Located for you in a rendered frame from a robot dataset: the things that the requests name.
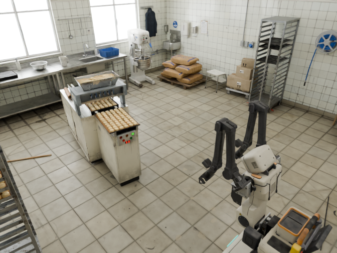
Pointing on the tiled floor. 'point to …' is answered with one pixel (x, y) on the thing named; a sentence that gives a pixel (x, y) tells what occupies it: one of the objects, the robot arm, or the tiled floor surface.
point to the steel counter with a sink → (89, 56)
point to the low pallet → (181, 82)
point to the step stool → (216, 77)
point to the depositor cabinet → (85, 127)
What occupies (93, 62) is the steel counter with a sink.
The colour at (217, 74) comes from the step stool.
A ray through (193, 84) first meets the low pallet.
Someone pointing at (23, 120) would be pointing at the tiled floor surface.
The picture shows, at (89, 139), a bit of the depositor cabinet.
